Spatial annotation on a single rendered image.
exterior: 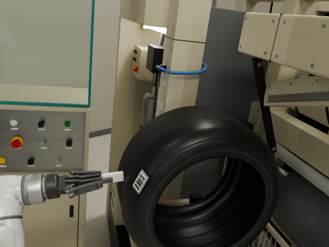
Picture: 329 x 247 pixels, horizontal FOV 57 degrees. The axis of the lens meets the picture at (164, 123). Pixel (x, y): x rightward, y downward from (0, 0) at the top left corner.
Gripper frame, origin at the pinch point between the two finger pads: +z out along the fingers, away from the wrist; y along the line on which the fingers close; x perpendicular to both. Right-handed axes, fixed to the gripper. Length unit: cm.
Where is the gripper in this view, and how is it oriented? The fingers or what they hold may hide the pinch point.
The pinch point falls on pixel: (112, 177)
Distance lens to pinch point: 100.0
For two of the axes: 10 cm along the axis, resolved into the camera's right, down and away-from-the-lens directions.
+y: -2.6, -3.6, 9.0
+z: 9.7, -1.1, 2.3
